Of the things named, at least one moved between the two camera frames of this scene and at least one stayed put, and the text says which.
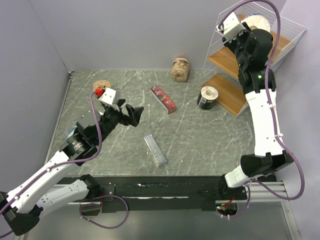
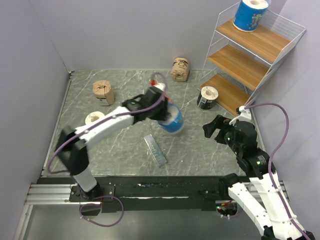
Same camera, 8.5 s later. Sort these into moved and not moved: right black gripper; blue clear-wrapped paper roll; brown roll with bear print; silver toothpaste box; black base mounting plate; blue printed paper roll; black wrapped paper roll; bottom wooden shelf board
Moved: right black gripper; blue printed paper roll; blue clear-wrapped paper roll
Not moved: silver toothpaste box; black wrapped paper roll; brown roll with bear print; black base mounting plate; bottom wooden shelf board
